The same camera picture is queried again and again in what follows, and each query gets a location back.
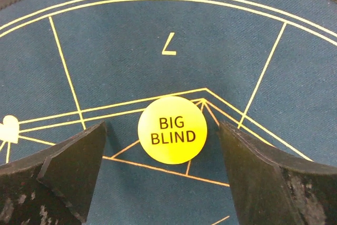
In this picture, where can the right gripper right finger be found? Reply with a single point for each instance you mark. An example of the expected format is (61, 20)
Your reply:
(270, 186)

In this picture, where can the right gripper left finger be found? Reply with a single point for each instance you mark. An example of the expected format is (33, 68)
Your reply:
(55, 185)

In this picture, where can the yellow big blind button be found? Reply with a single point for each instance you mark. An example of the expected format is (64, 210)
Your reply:
(172, 130)

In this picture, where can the round blue poker mat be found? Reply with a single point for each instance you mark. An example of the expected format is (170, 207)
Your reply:
(266, 66)

